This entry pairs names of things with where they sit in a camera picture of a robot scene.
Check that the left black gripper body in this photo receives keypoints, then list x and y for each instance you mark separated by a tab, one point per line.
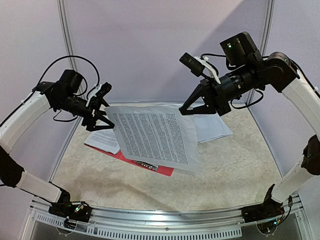
88	116

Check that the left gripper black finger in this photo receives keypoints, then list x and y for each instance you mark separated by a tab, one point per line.
99	102
99	121

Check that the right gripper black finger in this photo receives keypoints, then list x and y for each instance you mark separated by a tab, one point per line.
196	94
204	109

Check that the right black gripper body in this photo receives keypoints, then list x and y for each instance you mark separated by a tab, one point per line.
215	95

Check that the printed paper sheet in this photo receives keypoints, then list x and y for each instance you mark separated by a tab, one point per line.
157	135
104	140

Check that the stack of printed papers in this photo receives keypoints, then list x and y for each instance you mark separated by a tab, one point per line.
210	127

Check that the red file folder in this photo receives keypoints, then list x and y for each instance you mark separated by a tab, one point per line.
163	170

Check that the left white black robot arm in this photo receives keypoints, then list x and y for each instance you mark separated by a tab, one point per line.
59	95

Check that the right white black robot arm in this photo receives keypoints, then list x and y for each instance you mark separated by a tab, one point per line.
249	70

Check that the metal clip top of folder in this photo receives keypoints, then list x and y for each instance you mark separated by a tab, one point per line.
146	165

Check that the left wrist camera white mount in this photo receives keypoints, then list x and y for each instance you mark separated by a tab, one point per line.
99	91

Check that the right aluminium frame post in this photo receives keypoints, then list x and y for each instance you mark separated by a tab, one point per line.
262	41

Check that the aluminium frame post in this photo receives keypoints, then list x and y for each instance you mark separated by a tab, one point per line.
66	34
262	41

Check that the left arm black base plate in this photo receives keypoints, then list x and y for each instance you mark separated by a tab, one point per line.
78	211

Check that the aluminium front rail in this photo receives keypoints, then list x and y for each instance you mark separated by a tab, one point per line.
124	224

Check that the left aluminium frame post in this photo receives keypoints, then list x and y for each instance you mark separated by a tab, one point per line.
66	34

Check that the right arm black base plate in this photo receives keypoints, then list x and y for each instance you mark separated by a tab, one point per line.
258	212

